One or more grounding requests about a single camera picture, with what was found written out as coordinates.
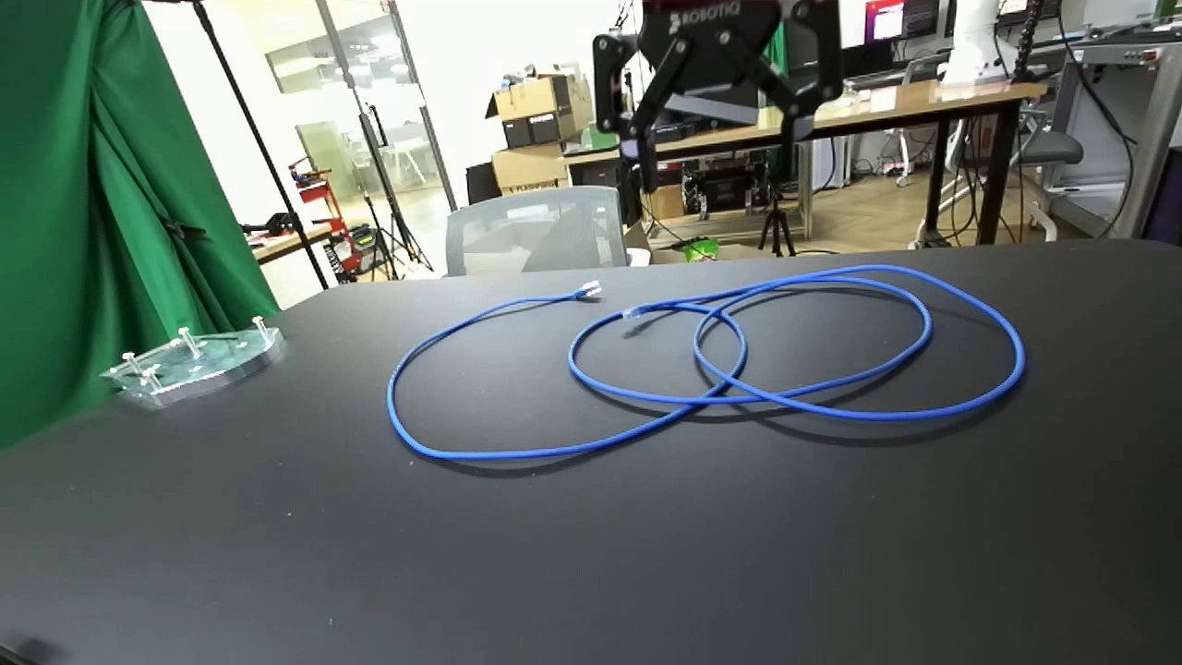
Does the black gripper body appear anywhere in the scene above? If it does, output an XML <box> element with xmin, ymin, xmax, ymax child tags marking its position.
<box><xmin>641</xmin><ymin>0</ymin><xmax>796</xmax><ymax>68</ymax></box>

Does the blue ethernet cord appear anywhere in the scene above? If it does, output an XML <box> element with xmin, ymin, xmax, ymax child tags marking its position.
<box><xmin>383</xmin><ymin>259</ymin><xmax>1030</xmax><ymax>469</ymax></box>

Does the black vertical pole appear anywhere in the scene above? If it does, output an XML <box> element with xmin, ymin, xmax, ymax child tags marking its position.
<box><xmin>605</xmin><ymin>17</ymin><xmax>641</xmax><ymax>233</ymax></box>

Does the open cardboard box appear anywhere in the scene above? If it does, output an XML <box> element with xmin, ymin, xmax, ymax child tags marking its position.
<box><xmin>483</xmin><ymin>70</ymin><xmax>600</xmax><ymax>150</ymax></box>

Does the monitor with pink screen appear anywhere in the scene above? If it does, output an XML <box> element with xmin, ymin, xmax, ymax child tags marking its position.
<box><xmin>838</xmin><ymin>0</ymin><xmax>952</xmax><ymax>86</ymax></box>

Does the long wooden table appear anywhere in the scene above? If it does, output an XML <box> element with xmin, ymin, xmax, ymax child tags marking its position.
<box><xmin>563</xmin><ymin>76</ymin><xmax>1052</xmax><ymax>252</ymax></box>

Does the small black tripod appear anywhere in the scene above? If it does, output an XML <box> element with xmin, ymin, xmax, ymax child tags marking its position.
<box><xmin>754</xmin><ymin>181</ymin><xmax>803</xmax><ymax>261</ymax></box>

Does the closed cardboard box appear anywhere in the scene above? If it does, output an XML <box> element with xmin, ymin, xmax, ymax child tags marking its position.
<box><xmin>488</xmin><ymin>140</ymin><xmax>577</xmax><ymax>196</ymax></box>

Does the green item on floor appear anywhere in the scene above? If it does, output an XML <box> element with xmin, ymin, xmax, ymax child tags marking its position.
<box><xmin>673</xmin><ymin>233</ymin><xmax>727</xmax><ymax>265</ymax></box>

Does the grey chair back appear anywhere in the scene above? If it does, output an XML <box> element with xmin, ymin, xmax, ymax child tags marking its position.
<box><xmin>445</xmin><ymin>181</ymin><xmax>633</xmax><ymax>278</ymax></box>

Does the grey swivel chair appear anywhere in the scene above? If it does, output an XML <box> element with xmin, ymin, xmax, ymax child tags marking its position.
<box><xmin>1005</xmin><ymin>118</ymin><xmax>1091</xmax><ymax>244</ymax></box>

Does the red shelf cart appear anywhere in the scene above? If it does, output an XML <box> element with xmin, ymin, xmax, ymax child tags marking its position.
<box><xmin>286</xmin><ymin>150</ymin><xmax>377</xmax><ymax>281</ymax></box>

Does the black light stand pole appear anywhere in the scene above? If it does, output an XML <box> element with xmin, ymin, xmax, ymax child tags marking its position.
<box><xmin>182</xmin><ymin>0</ymin><xmax>335</xmax><ymax>297</ymax></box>

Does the clear acrylic plate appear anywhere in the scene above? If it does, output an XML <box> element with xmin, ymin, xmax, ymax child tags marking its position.
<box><xmin>101</xmin><ymin>314</ymin><xmax>290</xmax><ymax>410</ymax></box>

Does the green curtain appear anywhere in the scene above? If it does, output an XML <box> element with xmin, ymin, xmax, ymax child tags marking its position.
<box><xmin>0</xmin><ymin>0</ymin><xmax>286</xmax><ymax>453</ymax></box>

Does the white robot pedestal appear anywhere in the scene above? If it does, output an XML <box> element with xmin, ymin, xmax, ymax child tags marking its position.
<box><xmin>937</xmin><ymin>0</ymin><xmax>1010</xmax><ymax>87</ymax></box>

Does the grey desk frame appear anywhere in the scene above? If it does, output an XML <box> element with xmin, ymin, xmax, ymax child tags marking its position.
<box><xmin>1068</xmin><ymin>32</ymin><xmax>1182</xmax><ymax>244</ymax></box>

